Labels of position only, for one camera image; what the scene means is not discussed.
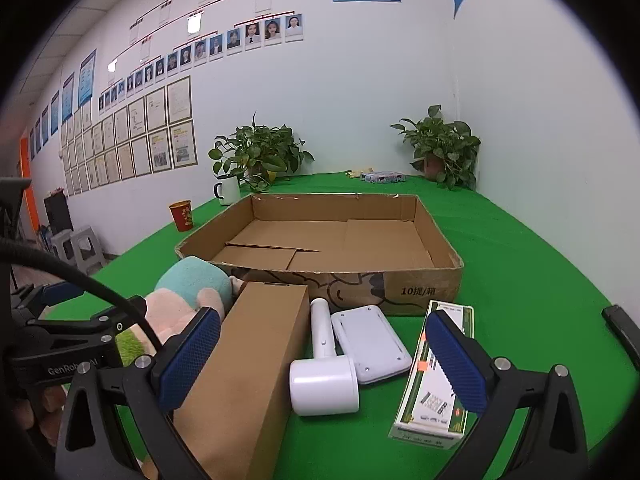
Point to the group of framed certificates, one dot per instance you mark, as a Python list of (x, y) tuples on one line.
[(135, 135)]

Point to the pink and teal plush toy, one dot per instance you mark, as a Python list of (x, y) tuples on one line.
[(192, 282)]

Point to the yellow packet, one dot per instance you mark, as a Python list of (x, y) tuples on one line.
[(357, 174)]

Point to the black monitor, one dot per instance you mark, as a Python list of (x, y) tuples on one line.
[(57, 212)]

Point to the white flat rounded device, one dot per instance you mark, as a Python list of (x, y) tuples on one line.
[(367, 342)]

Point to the row of portrait photos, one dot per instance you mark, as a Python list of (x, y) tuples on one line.
[(220, 45)]

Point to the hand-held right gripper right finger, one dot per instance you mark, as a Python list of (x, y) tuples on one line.
[(455, 360)]

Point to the orange door frame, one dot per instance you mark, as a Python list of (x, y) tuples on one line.
[(27, 185)]

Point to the person's left hand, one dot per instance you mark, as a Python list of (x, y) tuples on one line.
[(40, 412)]

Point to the white tube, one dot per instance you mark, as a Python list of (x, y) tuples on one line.
[(325, 385)]

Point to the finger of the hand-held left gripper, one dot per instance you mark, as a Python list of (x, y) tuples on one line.
[(120, 317), (55, 294)]

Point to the green and white carton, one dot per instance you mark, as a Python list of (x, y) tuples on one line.
[(425, 410)]

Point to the bushy potted plant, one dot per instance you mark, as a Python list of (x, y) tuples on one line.
[(260, 152)]

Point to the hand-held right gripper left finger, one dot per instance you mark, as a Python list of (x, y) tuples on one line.
[(190, 355)]

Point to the grey plastic stool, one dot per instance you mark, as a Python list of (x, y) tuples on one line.
[(87, 252), (60, 242)]

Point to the row of blue wall posters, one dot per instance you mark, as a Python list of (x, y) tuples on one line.
[(67, 95)]

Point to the red paper cup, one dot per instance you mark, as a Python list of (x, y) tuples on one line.
[(181, 216)]

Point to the long brown cardboard box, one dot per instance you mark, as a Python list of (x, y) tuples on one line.
[(250, 360)]

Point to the potted plant in brown pot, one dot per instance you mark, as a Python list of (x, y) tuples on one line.
[(445, 147)]

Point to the black flat object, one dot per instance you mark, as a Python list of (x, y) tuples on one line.
[(622, 327)]

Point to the large cardboard box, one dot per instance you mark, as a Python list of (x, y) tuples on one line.
[(320, 240)]

